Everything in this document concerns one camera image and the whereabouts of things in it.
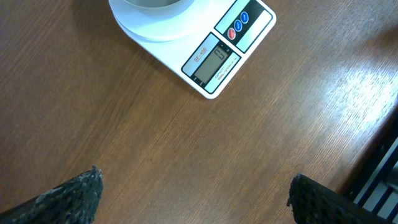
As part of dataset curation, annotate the white digital kitchen scale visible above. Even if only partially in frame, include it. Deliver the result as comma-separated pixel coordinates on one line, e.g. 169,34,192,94
109,0,277,99

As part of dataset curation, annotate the white round bowl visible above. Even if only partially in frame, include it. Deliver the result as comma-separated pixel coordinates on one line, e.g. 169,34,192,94
125,0,194,17

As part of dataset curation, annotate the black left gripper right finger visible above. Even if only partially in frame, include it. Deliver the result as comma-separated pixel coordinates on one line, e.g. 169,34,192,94
287,174,389,224

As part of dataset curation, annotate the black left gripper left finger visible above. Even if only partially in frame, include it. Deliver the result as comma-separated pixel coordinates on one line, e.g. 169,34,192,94
1,166,103,224

